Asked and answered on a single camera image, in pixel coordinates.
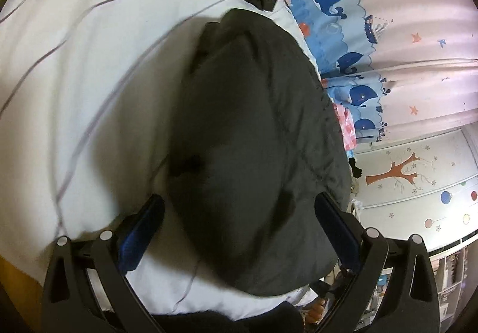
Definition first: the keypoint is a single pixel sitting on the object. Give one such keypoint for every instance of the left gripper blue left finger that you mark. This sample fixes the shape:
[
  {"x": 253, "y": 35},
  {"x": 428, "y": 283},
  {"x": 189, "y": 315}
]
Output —
[{"x": 136, "y": 232}]

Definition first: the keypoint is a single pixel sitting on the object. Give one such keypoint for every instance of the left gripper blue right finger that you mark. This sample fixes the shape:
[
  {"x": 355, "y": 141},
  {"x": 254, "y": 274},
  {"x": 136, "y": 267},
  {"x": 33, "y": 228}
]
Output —
[{"x": 342, "y": 229}]

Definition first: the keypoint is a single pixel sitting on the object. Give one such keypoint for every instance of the black puffer jacket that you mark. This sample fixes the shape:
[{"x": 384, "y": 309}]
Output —
[{"x": 255, "y": 139}]

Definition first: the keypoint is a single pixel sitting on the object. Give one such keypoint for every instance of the person right hand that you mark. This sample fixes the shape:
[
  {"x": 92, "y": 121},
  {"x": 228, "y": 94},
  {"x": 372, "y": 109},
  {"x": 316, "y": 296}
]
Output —
[{"x": 314, "y": 312}]

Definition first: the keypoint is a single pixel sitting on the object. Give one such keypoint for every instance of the brown fur-trimmed coat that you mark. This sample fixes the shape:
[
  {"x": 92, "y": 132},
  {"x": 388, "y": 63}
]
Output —
[{"x": 356, "y": 171}]

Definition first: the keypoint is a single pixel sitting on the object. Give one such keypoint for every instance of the pink checkered cloth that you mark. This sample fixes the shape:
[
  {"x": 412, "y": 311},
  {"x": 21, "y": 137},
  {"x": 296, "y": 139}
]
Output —
[{"x": 347, "y": 127}]

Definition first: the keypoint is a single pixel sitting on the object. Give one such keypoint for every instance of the cluttered shelf unit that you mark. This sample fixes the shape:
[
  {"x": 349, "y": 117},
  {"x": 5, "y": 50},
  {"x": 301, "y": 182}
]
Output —
[{"x": 450, "y": 266}]

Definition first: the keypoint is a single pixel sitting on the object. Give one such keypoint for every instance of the white striped duvet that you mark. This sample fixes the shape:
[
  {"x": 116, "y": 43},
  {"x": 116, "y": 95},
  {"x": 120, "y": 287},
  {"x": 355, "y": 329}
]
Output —
[{"x": 87, "y": 92}]

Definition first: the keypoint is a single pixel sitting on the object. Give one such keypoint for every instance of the whale print curtain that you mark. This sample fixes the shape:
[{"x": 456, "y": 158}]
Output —
[{"x": 402, "y": 68}]

